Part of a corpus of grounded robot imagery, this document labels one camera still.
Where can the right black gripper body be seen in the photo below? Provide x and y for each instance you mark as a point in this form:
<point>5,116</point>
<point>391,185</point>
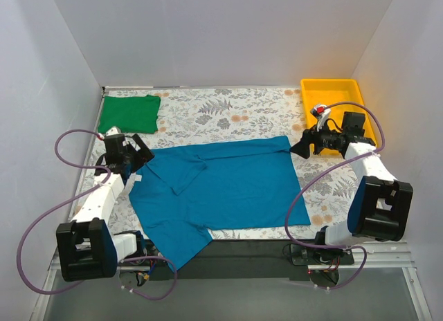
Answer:
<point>312,141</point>

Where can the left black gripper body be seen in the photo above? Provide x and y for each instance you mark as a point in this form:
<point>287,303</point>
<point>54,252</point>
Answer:
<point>137,154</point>

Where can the blue t shirt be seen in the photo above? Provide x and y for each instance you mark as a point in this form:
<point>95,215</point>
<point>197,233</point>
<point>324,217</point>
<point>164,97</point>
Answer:
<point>187,192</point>

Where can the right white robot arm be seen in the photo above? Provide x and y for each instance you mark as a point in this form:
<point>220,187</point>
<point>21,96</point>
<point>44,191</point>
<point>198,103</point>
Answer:
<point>380,207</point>

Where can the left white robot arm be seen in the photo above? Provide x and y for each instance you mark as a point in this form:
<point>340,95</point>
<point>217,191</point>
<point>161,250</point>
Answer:
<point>86,248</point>

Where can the folded green t shirt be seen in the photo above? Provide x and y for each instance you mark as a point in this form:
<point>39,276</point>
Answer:
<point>136,114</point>

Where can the yellow plastic bin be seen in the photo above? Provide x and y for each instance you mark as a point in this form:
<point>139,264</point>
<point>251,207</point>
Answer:
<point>329,91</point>

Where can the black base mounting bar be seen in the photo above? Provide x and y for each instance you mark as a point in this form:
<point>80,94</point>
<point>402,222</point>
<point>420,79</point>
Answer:
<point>292,273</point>

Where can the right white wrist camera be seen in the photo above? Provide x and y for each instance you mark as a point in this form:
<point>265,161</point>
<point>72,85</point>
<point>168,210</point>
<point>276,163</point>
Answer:
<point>321,113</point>

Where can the aluminium frame rail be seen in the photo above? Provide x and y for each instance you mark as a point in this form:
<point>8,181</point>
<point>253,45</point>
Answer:
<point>380,253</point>

